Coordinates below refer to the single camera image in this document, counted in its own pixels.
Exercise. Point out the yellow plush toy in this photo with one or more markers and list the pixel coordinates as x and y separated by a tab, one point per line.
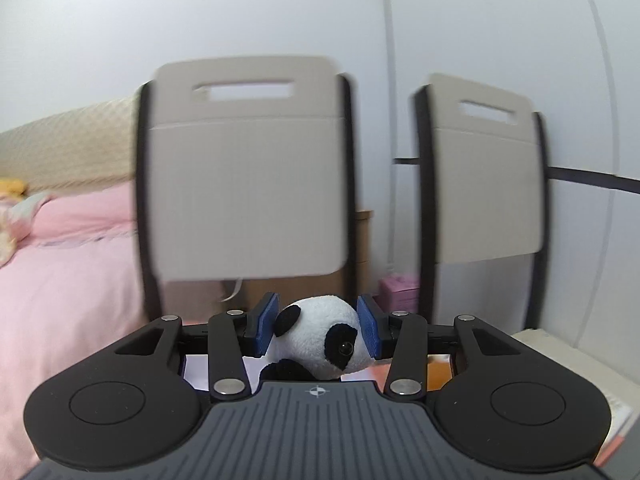
12	187

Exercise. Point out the grey chair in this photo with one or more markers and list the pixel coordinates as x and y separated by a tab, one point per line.
245	170
484	187

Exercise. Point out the white paper sheet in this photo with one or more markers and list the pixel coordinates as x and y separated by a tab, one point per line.
195	371

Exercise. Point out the grey chair right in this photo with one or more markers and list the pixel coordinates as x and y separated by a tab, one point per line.
484	187

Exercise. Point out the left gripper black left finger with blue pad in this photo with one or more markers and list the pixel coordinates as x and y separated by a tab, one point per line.
128	403

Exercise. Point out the beige quilted headboard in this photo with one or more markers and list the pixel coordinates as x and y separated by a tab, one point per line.
88	148

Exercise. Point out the panda plush toy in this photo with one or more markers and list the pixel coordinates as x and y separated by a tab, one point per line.
316	339

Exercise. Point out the pink tissue box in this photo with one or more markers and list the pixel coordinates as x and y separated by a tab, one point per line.
399	293

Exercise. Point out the grey chair left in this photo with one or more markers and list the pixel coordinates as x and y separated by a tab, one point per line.
245	170

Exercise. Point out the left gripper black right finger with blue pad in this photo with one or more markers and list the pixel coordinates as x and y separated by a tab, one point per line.
491	397

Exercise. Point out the pink bed sheet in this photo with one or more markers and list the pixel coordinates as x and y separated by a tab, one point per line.
72	288

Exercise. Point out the floral pink pillow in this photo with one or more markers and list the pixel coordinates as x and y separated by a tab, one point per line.
17	220

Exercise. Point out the wooden bedside cabinet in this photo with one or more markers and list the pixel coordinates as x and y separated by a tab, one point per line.
363	221

